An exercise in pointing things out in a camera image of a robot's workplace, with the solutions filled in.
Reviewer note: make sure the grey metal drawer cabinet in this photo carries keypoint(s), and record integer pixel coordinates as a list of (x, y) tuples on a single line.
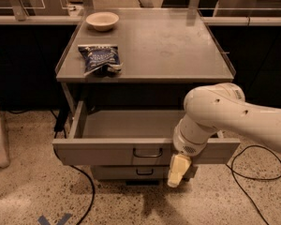
[(165, 53)]

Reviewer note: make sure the white ceramic bowl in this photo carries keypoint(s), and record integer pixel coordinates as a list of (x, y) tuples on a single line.
[(102, 21)]

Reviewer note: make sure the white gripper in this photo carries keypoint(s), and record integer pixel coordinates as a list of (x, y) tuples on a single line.
[(184, 144)]

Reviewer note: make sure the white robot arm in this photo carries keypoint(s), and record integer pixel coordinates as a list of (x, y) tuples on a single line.
[(210, 108)]

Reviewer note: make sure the blue chip bag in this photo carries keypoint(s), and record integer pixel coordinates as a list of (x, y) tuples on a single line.
[(100, 59)]

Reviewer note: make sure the grey top drawer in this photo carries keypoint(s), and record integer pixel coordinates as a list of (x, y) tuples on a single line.
[(119, 138)]

